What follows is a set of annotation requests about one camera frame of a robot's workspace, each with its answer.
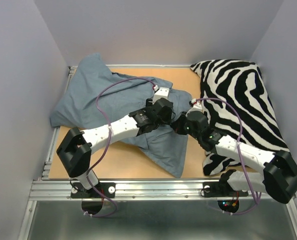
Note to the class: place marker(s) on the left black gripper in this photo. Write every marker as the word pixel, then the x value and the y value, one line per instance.
pixel 166 120

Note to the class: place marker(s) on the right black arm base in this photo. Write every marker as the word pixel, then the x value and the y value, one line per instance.
pixel 228 200

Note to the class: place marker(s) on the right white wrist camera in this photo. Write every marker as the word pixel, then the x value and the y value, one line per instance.
pixel 195 106

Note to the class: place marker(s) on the grey-blue pillowcase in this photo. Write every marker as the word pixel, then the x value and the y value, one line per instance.
pixel 94 86

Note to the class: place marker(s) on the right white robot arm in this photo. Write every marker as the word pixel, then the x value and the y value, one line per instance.
pixel 275 173

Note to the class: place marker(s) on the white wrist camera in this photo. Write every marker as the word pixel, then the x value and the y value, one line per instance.
pixel 161 93
pixel 195 106

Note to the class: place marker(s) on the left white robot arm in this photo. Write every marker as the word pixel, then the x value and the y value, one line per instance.
pixel 77 146

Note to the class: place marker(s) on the aluminium front rail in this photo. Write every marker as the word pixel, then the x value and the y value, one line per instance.
pixel 126 190

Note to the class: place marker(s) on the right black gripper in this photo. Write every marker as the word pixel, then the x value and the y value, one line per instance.
pixel 176 125

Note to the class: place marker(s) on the zebra print pillow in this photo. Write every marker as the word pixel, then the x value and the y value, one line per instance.
pixel 236 102

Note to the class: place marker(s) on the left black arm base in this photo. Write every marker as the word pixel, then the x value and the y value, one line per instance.
pixel 93 204

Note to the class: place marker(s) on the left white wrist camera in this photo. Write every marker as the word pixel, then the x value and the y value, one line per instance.
pixel 161 93

